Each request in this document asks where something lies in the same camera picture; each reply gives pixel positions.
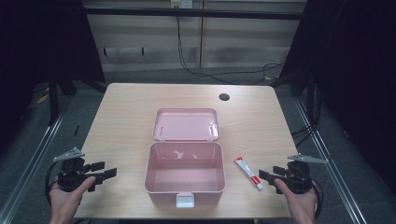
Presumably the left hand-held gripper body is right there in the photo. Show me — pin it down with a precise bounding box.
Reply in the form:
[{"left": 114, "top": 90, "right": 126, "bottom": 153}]
[{"left": 52, "top": 147, "right": 96, "bottom": 193}]

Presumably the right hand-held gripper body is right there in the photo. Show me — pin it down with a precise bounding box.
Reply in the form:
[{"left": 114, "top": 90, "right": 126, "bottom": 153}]
[{"left": 276, "top": 153, "right": 330, "bottom": 195}]

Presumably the white and red tube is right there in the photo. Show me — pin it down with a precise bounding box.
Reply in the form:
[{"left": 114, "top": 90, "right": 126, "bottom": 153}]
[{"left": 233, "top": 156, "right": 264, "bottom": 191}]

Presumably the pink plastic box with lid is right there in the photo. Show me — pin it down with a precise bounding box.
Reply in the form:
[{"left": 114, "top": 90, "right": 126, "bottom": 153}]
[{"left": 144, "top": 107, "right": 227, "bottom": 209}]

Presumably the person's right hand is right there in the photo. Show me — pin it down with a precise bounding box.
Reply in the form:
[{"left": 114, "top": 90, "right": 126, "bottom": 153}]
[{"left": 273, "top": 178, "right": 319, "bottom": 224}]

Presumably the person's left hand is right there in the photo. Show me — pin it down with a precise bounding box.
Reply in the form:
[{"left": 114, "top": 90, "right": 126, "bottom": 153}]
[{"left": 49, "top": 175, "right": 97, "bottom": 224}]

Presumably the black metal stand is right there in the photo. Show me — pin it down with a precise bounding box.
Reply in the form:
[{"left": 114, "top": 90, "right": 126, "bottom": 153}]
[
  {"left": 47, "top": 70, "right": 61, "bottom": 127},
  {"left": 305, "top": 72, "right": 316, "bottom": 126}
]

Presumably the yellow tape strip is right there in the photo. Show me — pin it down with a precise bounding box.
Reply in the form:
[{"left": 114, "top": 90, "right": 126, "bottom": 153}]
[{"left": 35, "top": 93, "right": 50, "bottom": 105}]

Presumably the black curtain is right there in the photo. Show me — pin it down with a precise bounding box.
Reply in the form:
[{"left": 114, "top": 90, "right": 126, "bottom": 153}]
[
  {"left": 0, "top": 0, "right": 106, "bottom": 151},
  {"left": 271, "top": 0, "right": 396, "bottom": 189}
]

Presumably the black horizontal bar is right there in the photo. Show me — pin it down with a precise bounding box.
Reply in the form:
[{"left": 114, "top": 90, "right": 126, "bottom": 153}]
[{"left": 83, "top": 7, "right": 308, "bottom": 21}]

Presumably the left hand-held gripper cable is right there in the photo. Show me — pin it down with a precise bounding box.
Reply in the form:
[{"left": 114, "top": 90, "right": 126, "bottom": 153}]
[{"left": 44, "top": 161, "right": 61, "bottom": 207}]

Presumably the hand-held gripper cable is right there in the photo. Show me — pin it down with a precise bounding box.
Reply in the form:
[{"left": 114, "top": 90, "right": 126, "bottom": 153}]
[
  {"left": 44, "top": 161, "right": 61, "bottom": 207},
  {"left": 310, "top": 178, "right": 325, "bottom": 220}
]

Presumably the right hand-held gripper cable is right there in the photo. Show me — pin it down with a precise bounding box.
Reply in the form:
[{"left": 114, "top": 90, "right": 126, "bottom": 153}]
[{"left": 310, "top": 178, "right": 325, "bottom": 220}]

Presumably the metal floor rail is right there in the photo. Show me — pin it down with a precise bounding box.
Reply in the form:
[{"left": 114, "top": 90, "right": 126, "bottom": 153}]
[
  {"left": 293, "top": 98, "right": 370, "bottom": 224},
  {"left": 0, "top": 101, "right": 70, "bottom": 224}
]

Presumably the bundle of black cables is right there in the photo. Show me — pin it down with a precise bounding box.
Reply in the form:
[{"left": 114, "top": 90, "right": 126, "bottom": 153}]
[{"left": 290, "top": 123, "right": 316, "bottom": 148}]

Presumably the long black floor cable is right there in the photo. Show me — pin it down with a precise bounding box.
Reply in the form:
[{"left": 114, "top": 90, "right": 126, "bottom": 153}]
[{"left": 176, "top": 15, "right": 285, "bottom": 86}]

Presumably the white wall socket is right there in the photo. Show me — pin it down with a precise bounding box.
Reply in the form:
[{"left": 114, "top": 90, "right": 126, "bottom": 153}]
[{"left": 169, "top": 0, "right": 193, "bottom": 9}]

